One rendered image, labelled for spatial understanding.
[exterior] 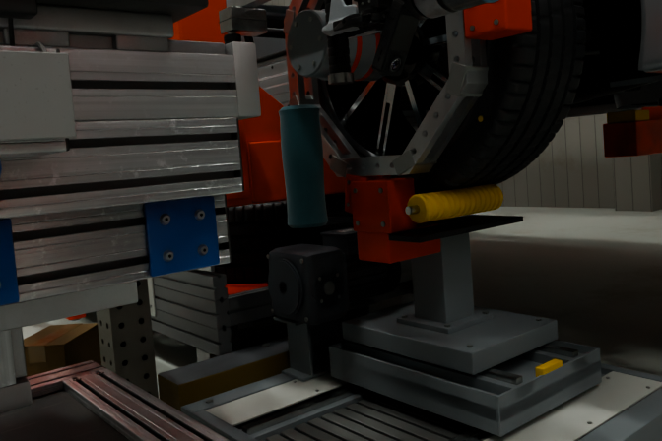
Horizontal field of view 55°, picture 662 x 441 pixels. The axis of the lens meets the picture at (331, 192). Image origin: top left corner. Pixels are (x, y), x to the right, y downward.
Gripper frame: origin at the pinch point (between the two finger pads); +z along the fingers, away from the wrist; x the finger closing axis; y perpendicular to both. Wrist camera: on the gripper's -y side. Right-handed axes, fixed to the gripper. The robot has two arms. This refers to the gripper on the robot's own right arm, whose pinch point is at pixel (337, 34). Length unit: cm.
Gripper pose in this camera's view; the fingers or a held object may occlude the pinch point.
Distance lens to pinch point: 109.9
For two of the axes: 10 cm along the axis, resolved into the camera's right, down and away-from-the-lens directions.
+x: -7.7, 0.9, -6.3
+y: -0.7, -10.0, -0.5
